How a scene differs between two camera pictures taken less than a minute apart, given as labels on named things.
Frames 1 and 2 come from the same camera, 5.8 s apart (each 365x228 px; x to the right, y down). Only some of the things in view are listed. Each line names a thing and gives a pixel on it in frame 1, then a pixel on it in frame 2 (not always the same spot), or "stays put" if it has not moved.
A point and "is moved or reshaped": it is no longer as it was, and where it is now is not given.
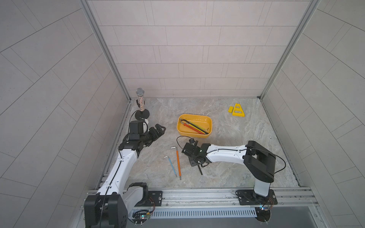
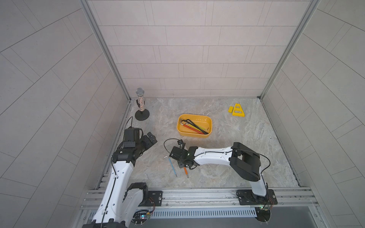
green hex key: (200, 127) stays put
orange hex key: (173, 147) is moved or reshaped
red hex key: (195, 129) stays put
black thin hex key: (200, 169) -> (197, 128)
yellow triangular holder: (242, 114) stays put
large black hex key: (193, 125) stays put
